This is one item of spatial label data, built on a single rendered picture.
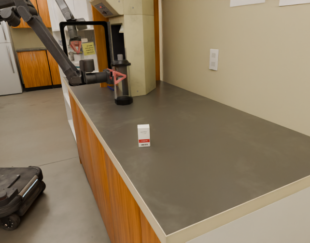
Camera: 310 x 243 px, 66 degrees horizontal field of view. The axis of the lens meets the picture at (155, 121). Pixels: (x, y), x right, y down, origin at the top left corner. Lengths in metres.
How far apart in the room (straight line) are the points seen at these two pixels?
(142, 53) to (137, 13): 0.22
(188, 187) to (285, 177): 0.27
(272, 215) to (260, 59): 0.70
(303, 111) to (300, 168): 0.34
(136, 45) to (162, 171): 0.92
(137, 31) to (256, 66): 0.68
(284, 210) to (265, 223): 0.07
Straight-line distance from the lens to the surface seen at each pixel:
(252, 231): 0.73
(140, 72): 1.48
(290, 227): 0.87
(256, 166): 0.78
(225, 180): 0.70
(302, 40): 1.08
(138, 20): 1.47
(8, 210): 2.01
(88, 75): 1.28
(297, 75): 1.09
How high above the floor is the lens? 1.33
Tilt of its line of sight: 21 degrees down
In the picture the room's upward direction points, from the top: 2 degrees counter-clockwise
